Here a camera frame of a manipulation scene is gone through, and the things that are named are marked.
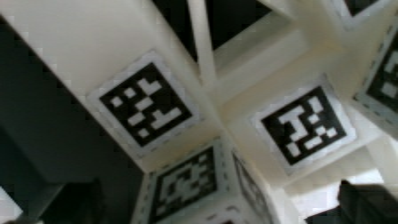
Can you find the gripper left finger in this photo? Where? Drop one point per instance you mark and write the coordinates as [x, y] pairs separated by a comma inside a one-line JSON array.
[[68, 204]]

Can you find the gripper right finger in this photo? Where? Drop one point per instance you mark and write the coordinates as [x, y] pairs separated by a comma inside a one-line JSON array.
[[368, 206]]

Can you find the white tagged cube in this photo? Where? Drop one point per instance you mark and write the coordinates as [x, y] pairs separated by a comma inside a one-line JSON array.
[[377, 94], [201, 191]]

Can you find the white chair back part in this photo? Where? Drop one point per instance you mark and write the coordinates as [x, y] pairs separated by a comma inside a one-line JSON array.
[[136, 76]]

